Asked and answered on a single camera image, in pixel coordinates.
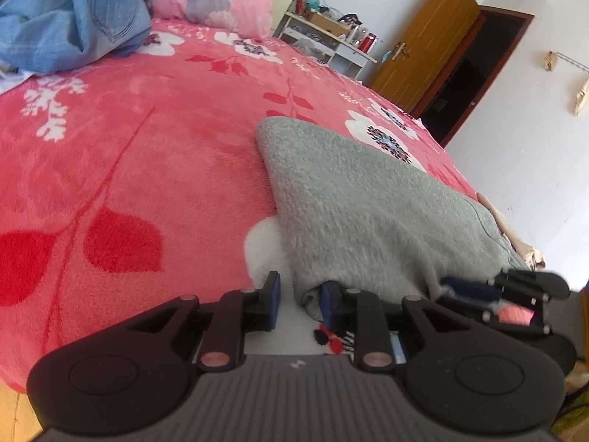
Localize red floral blanket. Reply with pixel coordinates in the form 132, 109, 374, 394
0, 16, 535, 394

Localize white cloth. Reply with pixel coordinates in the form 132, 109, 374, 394
0, 67, 35, 95

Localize grey sweater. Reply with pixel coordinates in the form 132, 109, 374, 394
255, 117, 530, 320

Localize brown wooden door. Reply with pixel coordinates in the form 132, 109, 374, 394
414, 4, 535, 148

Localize white desk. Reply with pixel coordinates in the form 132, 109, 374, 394
274, 11, 379, 79

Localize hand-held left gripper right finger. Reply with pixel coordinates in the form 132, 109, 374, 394
320, 281, 465, 373

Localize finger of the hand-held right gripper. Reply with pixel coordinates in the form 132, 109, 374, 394
439, 269, 571, 338

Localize blue jeans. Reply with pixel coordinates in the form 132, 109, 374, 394
0, 0, 152, 74

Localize clear plastic bag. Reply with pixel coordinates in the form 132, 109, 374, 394
294, 39, 327, 58

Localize cardboard box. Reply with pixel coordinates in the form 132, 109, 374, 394
308, 13, 350, 38

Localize folded beige garment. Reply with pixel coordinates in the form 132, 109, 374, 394
476, 193, 546, 270

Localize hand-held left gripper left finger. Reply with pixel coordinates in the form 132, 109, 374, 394
126, 271, 282, 373

